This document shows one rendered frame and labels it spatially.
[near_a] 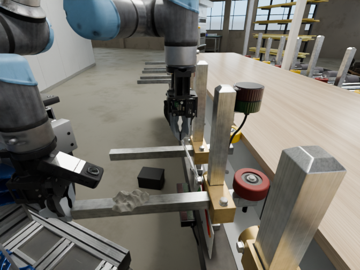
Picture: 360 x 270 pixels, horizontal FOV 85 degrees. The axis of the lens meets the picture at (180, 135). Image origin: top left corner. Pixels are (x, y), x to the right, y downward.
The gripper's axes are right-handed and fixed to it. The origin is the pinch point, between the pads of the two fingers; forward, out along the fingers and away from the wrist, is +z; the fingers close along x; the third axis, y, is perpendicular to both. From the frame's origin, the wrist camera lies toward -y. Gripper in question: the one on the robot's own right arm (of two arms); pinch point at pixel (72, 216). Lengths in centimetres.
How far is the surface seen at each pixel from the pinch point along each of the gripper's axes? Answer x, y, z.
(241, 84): -4.6, -38.4, -29.0
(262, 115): -37, -63, -8
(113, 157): -23.5, -4.9, -0.1
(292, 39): -134, -131, -31
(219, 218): 5.0, -34.0, -1.3
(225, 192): 0.4, -36.4, -4.5
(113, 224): -62, 15, 83
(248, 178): 0.0, -41.6, -8.0
